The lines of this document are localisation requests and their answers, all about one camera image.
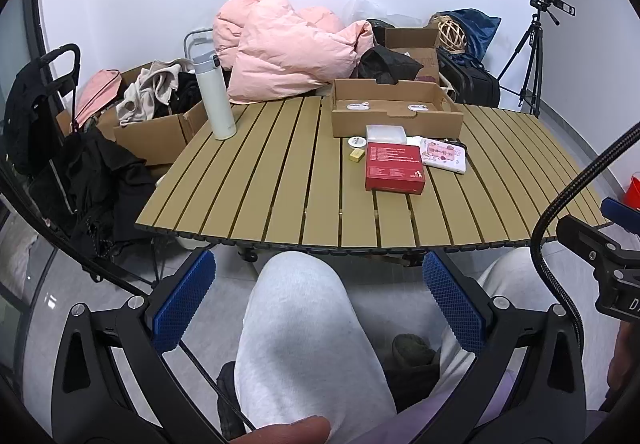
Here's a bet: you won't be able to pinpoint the red cardboard box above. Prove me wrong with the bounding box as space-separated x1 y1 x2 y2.
364 143 426 195

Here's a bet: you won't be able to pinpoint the translucent plastic box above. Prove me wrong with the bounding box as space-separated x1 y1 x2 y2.
366 125 407 145

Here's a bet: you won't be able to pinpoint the small yellow block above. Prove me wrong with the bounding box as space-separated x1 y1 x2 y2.
349 149 366 163

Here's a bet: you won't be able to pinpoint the round white disc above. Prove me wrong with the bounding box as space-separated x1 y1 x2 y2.
347 135 367 149

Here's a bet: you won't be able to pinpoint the right hand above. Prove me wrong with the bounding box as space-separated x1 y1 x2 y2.
600 322 640 412

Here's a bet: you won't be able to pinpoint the left hand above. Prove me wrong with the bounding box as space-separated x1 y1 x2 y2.
231 416 331 444

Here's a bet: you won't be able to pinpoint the red cup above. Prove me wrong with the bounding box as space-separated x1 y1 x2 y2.
623 172 640 210

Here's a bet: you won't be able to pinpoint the dark green shoe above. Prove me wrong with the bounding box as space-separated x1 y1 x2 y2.
392 334 438 369

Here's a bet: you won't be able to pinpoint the black tripod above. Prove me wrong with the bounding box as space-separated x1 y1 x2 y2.
496 0 561 118

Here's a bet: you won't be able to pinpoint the grey trouser leg left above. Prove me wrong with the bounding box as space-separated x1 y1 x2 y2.
234 251 396 443

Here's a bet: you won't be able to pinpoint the shallow cardboard tray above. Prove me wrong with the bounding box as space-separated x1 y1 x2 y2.
330 78 464 139

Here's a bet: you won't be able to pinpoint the cardboard box with clothes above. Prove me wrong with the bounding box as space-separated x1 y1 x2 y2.
94 63 207 167

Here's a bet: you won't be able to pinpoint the black trolley cart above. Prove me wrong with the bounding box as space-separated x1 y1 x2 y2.
3 44 80 230

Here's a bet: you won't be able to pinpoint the woven rattan ball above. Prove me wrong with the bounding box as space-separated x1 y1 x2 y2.
437 15 466 54

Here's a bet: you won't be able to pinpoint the tall cardboard box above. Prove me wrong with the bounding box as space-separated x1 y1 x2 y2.
385 27 440 84

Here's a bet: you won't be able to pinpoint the black cloth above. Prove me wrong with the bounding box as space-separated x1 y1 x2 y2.
354 46 424 85

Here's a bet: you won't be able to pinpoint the pink bag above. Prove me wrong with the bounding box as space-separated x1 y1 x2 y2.
74 70 122 127

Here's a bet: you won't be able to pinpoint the beige clothes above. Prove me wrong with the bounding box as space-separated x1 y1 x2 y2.
116 59 190 126

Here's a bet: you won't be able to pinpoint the white insulated bottle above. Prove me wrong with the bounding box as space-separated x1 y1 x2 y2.
183 28 236 141

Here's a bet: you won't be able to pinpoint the pink duvet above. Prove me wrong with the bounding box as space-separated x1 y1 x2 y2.
213 0 374 104

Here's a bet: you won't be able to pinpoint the black braided cable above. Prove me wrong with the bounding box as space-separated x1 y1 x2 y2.
529 120 640 375

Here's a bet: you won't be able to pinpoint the camera on tripod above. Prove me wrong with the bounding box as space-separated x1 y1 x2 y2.
529 0 576 26

